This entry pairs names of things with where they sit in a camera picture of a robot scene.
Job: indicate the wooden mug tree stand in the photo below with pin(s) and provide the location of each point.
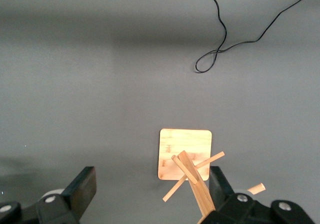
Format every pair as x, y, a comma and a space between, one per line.
185, 146

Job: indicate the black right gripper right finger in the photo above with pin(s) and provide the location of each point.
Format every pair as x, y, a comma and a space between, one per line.
222, 191

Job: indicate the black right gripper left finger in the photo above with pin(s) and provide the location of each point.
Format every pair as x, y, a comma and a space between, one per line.
77, 191

